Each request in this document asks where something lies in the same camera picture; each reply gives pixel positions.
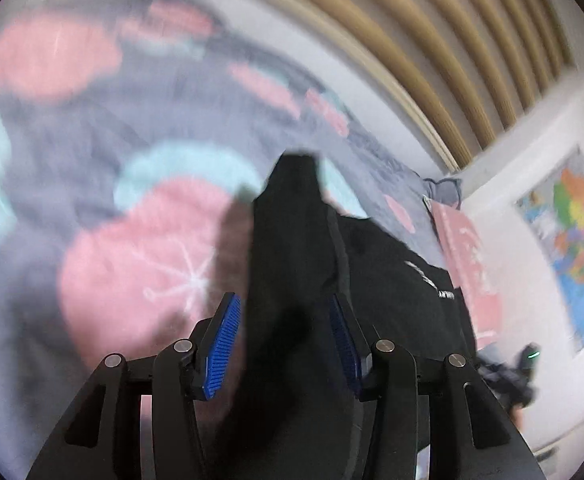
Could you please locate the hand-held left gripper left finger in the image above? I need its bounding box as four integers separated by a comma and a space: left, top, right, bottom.
26, 291, 243, 480

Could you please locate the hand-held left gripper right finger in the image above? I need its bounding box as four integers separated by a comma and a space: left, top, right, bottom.
328, 294, 546, 480

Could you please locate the black hoodie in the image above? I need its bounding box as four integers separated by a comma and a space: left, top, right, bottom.
212, 150, 479, 480

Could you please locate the pink pillow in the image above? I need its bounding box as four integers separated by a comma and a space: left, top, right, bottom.
429, 200, 504, 352

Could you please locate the grey pillow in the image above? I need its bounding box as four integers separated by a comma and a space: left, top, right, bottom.
421, 175, 464, 211

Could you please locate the grey pink teal patterned blanket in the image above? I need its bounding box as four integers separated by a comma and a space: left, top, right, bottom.
0, 0, 454, 480

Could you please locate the wooden slatted headboard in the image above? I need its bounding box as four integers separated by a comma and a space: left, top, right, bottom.
236, 0, 579, 172

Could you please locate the colourful wall map poster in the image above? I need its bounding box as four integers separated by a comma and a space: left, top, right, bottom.
514, 145, 584, 357

